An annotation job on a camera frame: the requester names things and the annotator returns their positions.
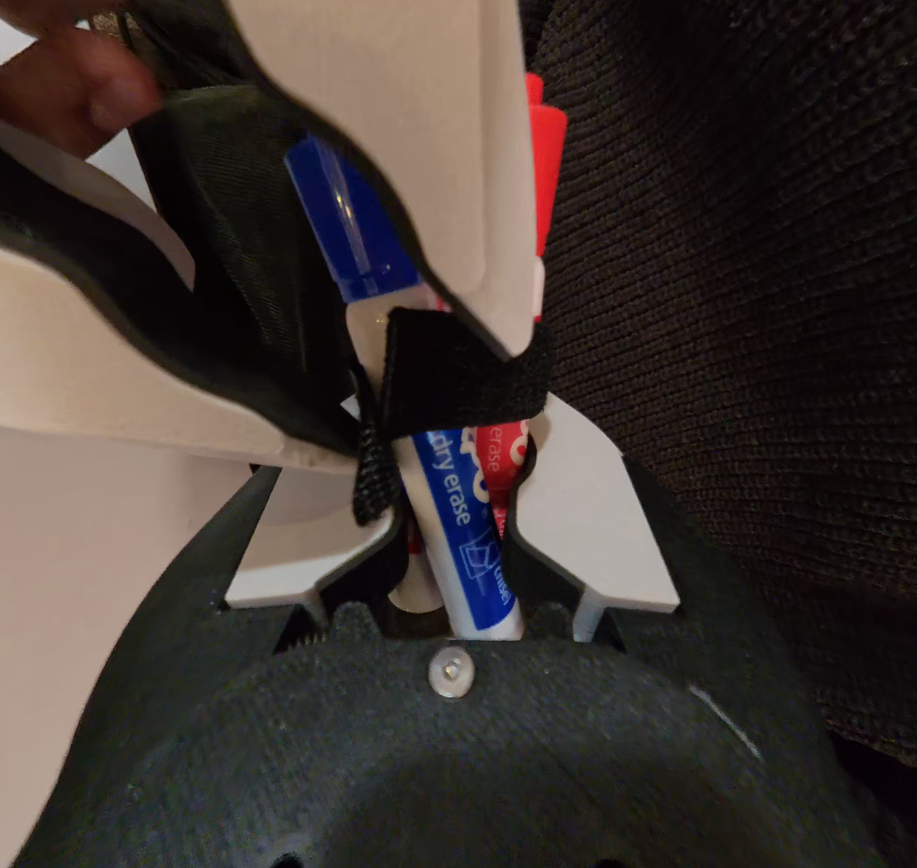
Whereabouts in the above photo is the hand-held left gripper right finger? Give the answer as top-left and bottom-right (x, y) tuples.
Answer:
(501, 391), (680, 643)

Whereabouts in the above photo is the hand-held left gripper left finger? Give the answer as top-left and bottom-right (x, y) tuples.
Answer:
(225, 467), (404, 629)

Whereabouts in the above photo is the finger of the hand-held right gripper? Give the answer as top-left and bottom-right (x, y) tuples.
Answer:
(201, 0), (547, 362)
(0, 123), (363, 469)

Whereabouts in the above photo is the red dry erase marker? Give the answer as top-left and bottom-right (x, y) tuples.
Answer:
(387, 510), (441, 614)
(476, 73), (568, 518)

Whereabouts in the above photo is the blue dry erase marker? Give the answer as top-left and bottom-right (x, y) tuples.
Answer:
(285, 133), (527, 641)

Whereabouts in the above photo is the black velcro strap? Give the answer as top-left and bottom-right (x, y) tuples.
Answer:
(129, 87), (556, 528)

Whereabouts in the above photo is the person's right hand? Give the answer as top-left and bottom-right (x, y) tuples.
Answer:
(0, 0), (162, 160)

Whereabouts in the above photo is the person's dark knit sweater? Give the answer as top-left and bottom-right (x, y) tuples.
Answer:
(516, 0), (917, 868)

